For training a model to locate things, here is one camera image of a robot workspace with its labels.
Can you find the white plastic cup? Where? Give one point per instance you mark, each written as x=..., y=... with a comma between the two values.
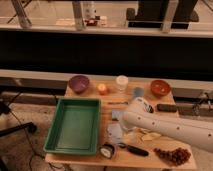
x=121, y=83

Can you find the light blue towel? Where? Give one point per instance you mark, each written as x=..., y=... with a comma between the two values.
x=115, y=134

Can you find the bunch of dark grapes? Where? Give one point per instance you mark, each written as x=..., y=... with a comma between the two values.
x=175, y=157

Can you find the orange bowl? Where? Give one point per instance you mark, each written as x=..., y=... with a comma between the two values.
x=160, y=88

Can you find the black handled peeler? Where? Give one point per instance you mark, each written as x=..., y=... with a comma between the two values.
x=134, y=150

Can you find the thin metal utensil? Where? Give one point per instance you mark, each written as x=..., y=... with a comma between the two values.
x=117, y=103

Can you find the black office chair base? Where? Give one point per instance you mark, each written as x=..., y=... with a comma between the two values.
x=30, y=126

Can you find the red yellow apple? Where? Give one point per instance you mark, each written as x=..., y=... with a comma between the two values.
x=102, y=89

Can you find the purple bowl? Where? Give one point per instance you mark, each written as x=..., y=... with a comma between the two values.
x=79, y=83

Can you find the blue plastic cup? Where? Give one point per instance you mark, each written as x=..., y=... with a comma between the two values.
x=138, y=92

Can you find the green plastic tray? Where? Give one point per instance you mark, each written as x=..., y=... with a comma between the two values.
x=75, y=127

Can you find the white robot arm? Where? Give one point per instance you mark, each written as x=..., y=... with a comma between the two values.
x=193, y=132

